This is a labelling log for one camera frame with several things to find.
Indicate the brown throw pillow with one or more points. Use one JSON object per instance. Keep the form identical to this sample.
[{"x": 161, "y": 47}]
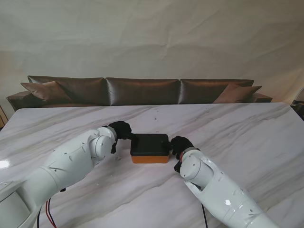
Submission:
[
  {"x": 45, "y": 91},
  {"x": 237, "y": 93}
]

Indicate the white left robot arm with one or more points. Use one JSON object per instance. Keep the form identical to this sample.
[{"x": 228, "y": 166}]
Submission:
[{"x": 59, "y": 171}]

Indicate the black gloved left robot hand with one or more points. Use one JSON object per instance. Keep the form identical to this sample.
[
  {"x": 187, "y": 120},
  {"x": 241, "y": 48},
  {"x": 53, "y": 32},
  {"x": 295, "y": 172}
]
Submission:
[{"x": 122, "y": 129}]

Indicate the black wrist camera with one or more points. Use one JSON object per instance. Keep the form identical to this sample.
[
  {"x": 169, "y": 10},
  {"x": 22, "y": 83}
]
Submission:
[
  {"x": 114, "y": 148},
  {"x": 177, "y": 166}
]

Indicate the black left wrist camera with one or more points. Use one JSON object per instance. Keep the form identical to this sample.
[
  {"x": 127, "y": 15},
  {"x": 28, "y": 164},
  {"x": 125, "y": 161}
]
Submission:
[{"x": 114, "y": 148}]

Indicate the brown leather sofa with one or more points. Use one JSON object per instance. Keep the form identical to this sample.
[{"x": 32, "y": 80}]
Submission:
[{"x": 21, "y": 98}]

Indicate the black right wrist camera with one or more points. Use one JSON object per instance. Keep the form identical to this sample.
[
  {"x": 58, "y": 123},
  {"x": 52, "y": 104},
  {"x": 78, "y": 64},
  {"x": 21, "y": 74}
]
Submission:
[{"x": 177, "y": 166}]

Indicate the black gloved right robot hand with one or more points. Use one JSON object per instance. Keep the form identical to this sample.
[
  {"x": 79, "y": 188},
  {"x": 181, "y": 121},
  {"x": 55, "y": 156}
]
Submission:
[{"x": 181, "y": 145}]

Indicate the orange tissue box cover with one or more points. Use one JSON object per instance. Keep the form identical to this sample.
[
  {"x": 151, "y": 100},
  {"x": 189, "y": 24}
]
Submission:
[{"x": 149, "y": 159}]

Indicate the dark side furniture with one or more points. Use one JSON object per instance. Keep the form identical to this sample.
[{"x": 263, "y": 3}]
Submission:
[{"x": 298, "y": 108}]

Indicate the black tissue box base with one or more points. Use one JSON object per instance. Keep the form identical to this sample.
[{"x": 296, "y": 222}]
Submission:
[{"x": 149, "y": 145}]

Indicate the brown sofa back cushion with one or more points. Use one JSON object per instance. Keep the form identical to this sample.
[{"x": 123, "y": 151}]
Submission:
[
  {"x": 202, "y": 91},
  {"x": 142, "y": 91},
  {"x": 88, "y": 90}
]

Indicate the wooden slatted furniture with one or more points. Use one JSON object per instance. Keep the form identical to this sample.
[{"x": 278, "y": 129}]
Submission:
[{"x": 2, "y": 116}]

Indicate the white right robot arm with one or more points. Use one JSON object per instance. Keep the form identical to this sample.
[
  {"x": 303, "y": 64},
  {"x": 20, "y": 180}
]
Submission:
[{"x": 218, "y": 187}]

